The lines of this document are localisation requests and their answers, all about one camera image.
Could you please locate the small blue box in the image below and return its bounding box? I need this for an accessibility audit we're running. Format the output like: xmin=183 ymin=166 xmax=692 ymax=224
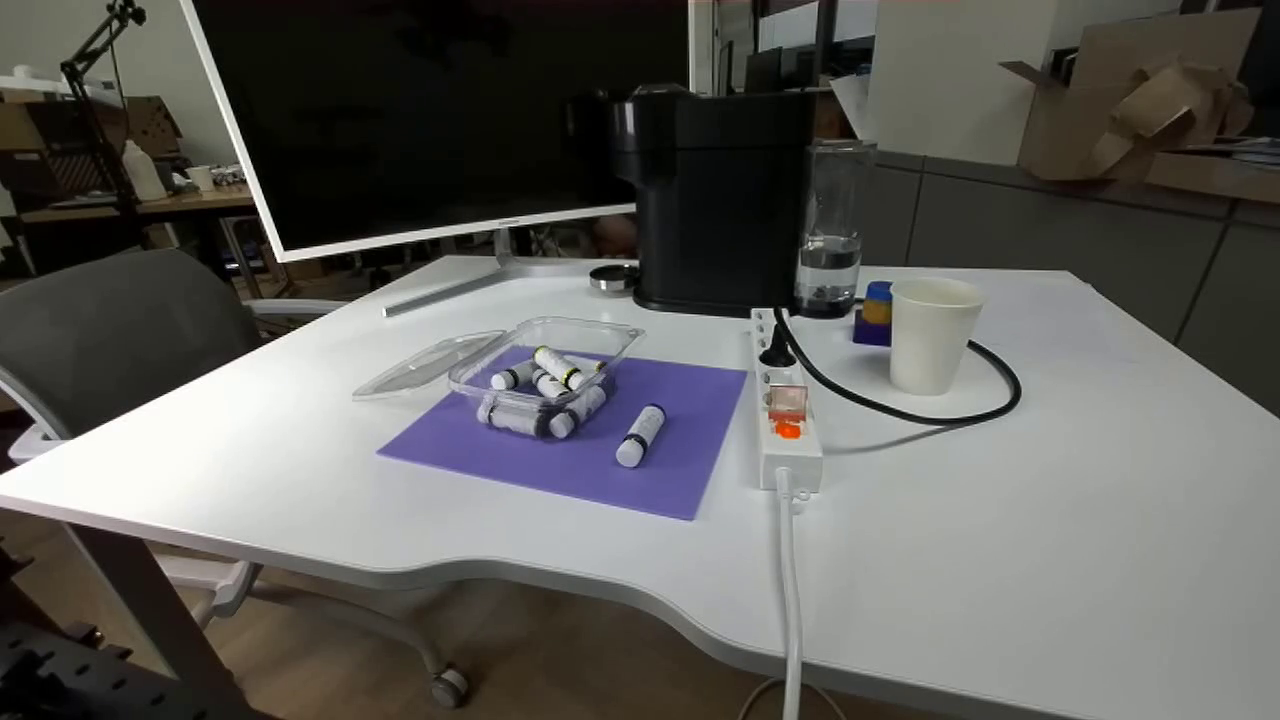
xmin=853 ymin=276 xmax=899 ymax=353

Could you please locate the clear plastic container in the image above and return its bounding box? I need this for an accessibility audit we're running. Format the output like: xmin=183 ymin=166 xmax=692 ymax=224
xmin=447 ymin=314 xmax=642 ymax=405

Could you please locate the grey cabinet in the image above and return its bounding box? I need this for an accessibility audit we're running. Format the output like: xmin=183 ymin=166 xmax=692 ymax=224
xmin=853 ymin=147 xmax=1280 ymax=413

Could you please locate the clear water tank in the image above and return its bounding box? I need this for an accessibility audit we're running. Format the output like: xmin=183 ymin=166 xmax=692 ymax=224
xmin=791 ymin=136 xmax=880 ymax=320

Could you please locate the brown cardboard box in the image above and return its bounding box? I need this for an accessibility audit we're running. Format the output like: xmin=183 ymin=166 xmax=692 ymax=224
xmin=998 ymin=6 xmax=1265 ymax=190

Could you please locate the dark table leg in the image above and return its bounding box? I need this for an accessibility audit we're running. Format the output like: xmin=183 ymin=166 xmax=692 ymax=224
xmin=56 ymin=526 xmax=259 ymax=720

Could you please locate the purple mat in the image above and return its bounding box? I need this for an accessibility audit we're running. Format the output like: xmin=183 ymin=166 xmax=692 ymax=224
xmin=376 ymin=342 xmax=752 ymax=526

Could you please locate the white power strip cable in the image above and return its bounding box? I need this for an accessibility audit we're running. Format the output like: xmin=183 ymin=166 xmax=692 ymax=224
xmin=766 ymin=484 xmax=812 ymax=720

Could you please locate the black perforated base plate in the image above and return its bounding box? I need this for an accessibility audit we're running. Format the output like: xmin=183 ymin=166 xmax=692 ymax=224
xmin=0 ymin=617 xmax=248 ymax=720

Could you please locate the black coffee machine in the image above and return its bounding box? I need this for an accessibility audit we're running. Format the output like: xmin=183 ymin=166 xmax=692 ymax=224
xmin=587 ymin=86 xmax=821 ymax=320

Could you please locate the white power strip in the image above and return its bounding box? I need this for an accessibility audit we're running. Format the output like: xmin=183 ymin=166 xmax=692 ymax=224
xmin=747 ymin=303 xmax=827 ymax=495

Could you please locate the white paper cup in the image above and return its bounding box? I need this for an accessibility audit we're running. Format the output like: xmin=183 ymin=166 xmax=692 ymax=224
xmin=886 ymin=276 xmax=987 ymax=400

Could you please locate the wooden background desk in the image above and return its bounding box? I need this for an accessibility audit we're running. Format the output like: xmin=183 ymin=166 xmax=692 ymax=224
xmin=0 ymin=186 xmax=259 ymax=273

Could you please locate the clear plastic lid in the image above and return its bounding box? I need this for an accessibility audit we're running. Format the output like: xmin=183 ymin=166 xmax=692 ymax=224
xmin=347 ymin=327 xmax=514 ymax=405

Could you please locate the black plug and cable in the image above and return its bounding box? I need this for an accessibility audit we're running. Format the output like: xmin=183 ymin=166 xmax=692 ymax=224
xmin=754 ymin=308 xmax=1027 ymax=434

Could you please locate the grey office chair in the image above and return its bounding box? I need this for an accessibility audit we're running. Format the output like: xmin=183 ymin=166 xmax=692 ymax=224
xmin=0 ymin=244 xmax=478 ymax=714

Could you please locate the large white-framed monitor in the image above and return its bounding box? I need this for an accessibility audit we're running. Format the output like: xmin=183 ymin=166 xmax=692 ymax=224
xmin=174 ymin=0 xmax=716 ymax=320

